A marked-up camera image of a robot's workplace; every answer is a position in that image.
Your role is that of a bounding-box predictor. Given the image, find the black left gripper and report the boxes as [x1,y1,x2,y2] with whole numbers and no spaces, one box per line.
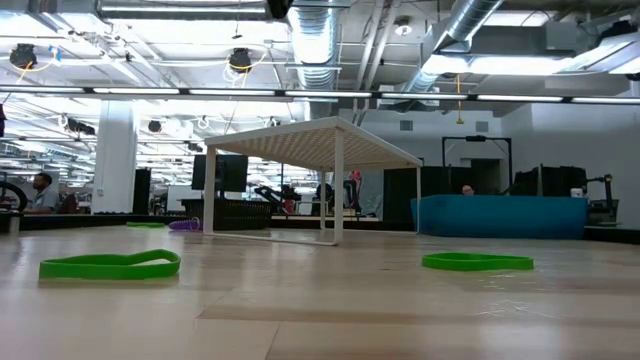
[267,0,294,20]

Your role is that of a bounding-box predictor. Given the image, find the black mesh basket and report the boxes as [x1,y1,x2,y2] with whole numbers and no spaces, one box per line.
[180,198,275,232]

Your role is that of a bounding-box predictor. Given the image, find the purple spiral coil band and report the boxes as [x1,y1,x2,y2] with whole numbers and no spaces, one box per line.
[168,217,203,233]

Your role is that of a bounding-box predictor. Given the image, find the blue plastic tray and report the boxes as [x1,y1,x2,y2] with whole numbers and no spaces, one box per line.
[409,193,590,241]

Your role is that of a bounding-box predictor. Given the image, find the long ceiling light strip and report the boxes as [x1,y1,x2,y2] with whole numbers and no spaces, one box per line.
[0,85,640,105]

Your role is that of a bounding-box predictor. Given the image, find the white perforated metal shelf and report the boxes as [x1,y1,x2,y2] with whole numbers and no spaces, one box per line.
[202,115,425,247]

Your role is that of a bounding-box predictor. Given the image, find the black background monitor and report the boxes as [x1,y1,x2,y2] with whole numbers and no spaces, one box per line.
[191,153,250,194]

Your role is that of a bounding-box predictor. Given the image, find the red background robot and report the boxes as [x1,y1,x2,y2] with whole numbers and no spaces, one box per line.
[344,170,369,211]

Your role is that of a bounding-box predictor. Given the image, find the white building column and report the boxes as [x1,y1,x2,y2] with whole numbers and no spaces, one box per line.
[92,99,139,215]

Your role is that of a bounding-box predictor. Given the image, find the black partition panel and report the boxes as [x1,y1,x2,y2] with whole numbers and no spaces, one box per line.
[383,166,501,234]

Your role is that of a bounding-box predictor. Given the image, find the black tall cabinet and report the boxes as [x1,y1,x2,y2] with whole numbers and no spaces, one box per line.
[132,168,152,215]

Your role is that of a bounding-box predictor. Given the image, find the seated person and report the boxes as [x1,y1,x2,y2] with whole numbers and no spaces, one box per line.
[27,172,61,215]

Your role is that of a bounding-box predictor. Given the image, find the black background equipment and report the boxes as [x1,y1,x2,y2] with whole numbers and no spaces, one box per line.
[512,164,589,199]

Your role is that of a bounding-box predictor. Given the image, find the ribbed silver ventilation duct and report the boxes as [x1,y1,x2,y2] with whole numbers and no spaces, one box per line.
[285,0,346,91]

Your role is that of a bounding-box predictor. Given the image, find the black ceiling fixture yellow cable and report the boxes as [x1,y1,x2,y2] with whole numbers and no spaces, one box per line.
[228,47,254,75]
[8,43,39,70]

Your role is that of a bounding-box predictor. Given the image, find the smooth silver ventilation duct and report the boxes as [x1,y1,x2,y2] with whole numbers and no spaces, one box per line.
[399,0,505,94]

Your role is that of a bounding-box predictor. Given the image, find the yellow hanging cord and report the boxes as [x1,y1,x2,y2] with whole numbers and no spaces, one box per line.
[454,73,464,126]

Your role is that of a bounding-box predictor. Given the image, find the black background stand frame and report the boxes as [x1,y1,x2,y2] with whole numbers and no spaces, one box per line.
[441,134,514,189]

